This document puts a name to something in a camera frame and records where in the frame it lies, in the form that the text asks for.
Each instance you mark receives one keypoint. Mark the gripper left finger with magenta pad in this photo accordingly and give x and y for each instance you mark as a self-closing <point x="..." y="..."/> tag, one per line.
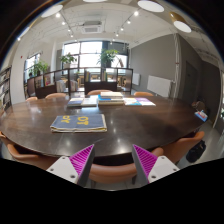
<point x="75" y="168"/>

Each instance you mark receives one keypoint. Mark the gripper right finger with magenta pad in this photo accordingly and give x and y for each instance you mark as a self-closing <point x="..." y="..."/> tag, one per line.
<point x="150" y="167"/>

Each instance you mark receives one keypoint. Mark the folded grey towel yellow letters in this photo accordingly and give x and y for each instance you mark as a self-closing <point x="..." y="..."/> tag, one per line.
<point x="79" y="123"/>

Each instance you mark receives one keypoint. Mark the tan leather chair near right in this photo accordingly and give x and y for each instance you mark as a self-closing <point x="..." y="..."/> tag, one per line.
<point x="176" y="150"/>

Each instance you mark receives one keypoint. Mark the tan leather chair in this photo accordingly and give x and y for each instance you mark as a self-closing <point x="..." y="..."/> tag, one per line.
<point x="23" y="155"/>
<point x="116" y="174"/>
<point x="176" y="150"/>

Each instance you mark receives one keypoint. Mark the tan leather chair near centre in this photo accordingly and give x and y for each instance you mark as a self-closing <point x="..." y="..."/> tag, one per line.
<point x="116" y="174"/>

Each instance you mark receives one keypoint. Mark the tan leather chair near left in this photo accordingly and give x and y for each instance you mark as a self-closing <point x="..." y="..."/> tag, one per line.
<point x="23" y="155"/>

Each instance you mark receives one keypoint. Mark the black bag on floor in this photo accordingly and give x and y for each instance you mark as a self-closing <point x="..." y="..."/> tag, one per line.
<point x="196" y="152"/>

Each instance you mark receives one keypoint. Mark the dark oval wooden table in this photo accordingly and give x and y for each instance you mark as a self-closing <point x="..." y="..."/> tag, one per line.
<point x="28" y="124"/>

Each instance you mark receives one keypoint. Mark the dark book on left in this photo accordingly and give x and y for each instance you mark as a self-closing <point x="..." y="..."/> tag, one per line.
<point x="82" y="102"/>

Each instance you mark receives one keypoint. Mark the colourful magazines on right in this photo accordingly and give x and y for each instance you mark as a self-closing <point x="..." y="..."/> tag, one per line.
<point x="138" y="102"/>

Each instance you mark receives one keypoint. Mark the blue box on side chair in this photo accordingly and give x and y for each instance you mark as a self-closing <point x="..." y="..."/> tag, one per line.
<point x="201" y="115"/>

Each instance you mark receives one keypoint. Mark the tan chair far right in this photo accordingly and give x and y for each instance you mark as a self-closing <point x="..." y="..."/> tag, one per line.
<point x="143" y="94"/>

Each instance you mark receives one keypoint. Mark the tan chair far centre-left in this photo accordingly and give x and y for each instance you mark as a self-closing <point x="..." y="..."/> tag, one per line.
<point x="55" y="95"/>

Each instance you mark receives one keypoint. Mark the tan chair far centre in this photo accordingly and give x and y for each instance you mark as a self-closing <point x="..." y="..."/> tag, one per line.
<point x="97" y="92"/>

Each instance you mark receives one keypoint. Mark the stack of books centre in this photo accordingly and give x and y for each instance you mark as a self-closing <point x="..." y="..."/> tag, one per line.
<point x="111" y="98"/>

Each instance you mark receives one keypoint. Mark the tan chair far left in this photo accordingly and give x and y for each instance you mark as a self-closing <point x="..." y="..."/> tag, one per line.
<point x="32" y="98"/>

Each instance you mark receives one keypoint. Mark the dark shelf room divider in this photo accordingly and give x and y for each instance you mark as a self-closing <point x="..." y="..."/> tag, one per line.
<point x="84" y="79"/>

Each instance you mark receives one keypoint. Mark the potted plant far left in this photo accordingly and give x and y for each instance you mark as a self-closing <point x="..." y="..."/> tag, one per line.
<point x="39" y="68"/>

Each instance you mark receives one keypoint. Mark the potted plant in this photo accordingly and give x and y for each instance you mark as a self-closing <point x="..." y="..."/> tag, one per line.
<point x="67" y="60"/>
<point x="106" y="57"/>
<point x="39" y="68"/>

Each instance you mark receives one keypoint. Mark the potted plant centre left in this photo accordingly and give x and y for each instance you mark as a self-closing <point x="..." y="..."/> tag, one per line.
<point x="67" y="60"/>

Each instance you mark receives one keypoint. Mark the potted plant centre right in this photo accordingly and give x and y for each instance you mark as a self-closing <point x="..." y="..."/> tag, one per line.
<point x="106" y="57"/>

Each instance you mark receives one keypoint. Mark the ceiling air conditioner unit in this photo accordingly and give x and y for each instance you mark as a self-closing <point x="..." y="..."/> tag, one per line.
<point x="91" y="27"/>

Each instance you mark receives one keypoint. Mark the white board against wall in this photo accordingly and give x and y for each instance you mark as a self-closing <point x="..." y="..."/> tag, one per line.
<point x="159" y="86"/>

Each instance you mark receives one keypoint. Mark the bookshelf on left wall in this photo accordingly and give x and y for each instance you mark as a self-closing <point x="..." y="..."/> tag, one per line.
<point x="5" y="98"/>

